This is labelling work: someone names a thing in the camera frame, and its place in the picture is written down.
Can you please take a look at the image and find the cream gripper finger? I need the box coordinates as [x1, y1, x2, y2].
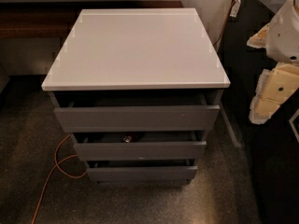
[249, 63, 299, 125]
[247, 23, 269, 49]

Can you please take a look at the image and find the red coke can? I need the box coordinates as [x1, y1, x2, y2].
[122, 135, 138, 143]

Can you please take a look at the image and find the grey top drawer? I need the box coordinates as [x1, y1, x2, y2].
[54, 105, 220, 133]

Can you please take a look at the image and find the orange cable on floor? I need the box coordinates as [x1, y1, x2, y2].
[30, 133, 88, 224]

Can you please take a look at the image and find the dark wooden bench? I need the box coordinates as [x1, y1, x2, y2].
[0, 1, 183, 38]

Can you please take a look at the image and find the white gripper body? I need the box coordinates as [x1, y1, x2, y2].
[265, 0, 299, 63]

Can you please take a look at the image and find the black bin cabinet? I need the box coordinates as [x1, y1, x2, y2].
[219, 0, 299, 224]

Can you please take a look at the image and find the white label tag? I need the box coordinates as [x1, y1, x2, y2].
[230, 0, 241, 18]

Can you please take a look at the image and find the grey cabinet with white top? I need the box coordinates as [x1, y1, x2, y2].
[41, 7, 232, 185]

